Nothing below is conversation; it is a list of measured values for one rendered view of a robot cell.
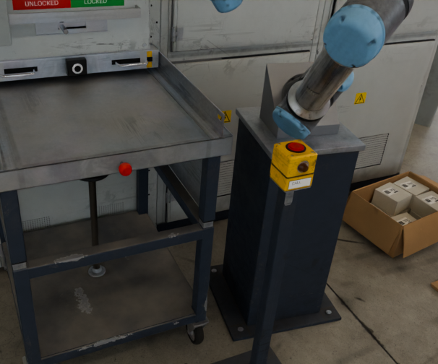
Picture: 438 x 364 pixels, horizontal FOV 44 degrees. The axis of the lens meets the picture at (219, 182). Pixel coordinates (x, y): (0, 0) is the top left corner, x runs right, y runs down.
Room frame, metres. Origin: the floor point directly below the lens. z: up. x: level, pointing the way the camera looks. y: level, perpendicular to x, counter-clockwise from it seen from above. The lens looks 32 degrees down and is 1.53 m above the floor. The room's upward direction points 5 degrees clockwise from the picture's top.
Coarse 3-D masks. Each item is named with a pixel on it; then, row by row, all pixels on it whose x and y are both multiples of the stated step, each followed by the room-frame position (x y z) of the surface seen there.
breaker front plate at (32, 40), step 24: (144, 0) 1.70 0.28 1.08; (24, 24) 1.53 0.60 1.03; (48, 24) 1.56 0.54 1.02; (96, 24) 1.63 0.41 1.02; (120, 24) 1.67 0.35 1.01; (144, 24) 1.70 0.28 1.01; (0, 48) 1.50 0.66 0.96; (24, 48) 1.53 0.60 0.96; (48, 48) 1.56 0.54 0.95; (72, 48) 1.60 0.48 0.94; (96, 48) 1.63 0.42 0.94; (120, 48) 1.67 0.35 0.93; (144, 48) 1.70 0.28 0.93
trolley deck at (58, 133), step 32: (0, 96) 1.42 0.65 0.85; (32, 96) 1.44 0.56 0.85; (64, 96) 1.46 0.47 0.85; (96, 96) 1.48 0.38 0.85; (128, 96) 1.50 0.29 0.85; (160, 96) 1.53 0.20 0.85; (32, 128) 1.25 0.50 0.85; (64, 128) 1.27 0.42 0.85; (96, 128) 1.28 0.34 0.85; (128, 128) 1.30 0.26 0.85; (160, 128) 1.32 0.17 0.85; (192, 128) 1.34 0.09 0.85; (224, 128) 1.35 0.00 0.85; (32, 160) 1.09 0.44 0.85; (64, 160) 1.11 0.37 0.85; (96, 160) 1.14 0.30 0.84; (128, 160) 1.17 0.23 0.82; (160, 160) 1.21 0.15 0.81; (0, 192) 1.03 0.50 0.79
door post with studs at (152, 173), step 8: (152, 0) 1.91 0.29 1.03; (152, 8) 1.91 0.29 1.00; (152, 16) 1.91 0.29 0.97; (152, 24) 1.92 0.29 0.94; (152, 32) 1.92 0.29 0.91; (152, 40) 1.92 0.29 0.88; (152, 168) 1.92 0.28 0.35; (152, 176) 1.92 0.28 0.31; (152, 184) 1.92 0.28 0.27; (152, 192) 1.92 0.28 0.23; (152, 200) 1.92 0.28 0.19; (152, 208) 1.92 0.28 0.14; (152, 216) 1.92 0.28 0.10
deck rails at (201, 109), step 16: (160, 64) 1.71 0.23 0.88; (160, 80) 1.64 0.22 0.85; (176, 80) 1.58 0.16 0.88; (176, 96) 1.53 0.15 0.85; (192, 96) 1.47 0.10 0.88; (0, 112) 1.32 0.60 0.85; (192, 112) 1.43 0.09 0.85; (208, 112) 1.38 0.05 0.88; (0, 128) 1.23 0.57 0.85; (208, 128) 1.34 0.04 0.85; (0, 144) 1.15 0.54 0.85; (0, 160) 1.03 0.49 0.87
